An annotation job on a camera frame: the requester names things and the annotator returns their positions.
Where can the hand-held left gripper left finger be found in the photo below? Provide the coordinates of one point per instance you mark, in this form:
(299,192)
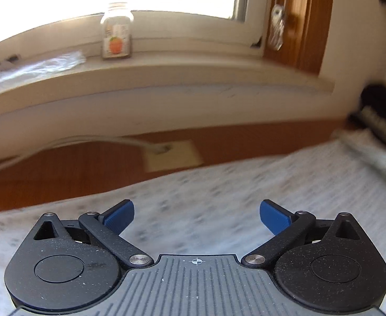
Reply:
(118,215)

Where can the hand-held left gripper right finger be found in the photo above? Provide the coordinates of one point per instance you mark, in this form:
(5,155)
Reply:
(275,215)

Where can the white patterned pants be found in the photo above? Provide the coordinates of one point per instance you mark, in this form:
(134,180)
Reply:
(212,187)

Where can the white patterned folded garment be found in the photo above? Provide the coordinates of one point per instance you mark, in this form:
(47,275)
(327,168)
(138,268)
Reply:
(377,118)

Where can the beige window sill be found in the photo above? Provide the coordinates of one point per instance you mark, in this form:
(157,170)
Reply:
(179,75)

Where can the clear plastic bag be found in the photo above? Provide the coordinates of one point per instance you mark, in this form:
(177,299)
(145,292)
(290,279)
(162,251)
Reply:
(41,67)

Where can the glass jar with orange label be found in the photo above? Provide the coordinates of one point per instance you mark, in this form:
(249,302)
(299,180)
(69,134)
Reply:
(117,39)

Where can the wooden window frame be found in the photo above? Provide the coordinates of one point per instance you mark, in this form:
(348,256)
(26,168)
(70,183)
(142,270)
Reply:
(311,23)

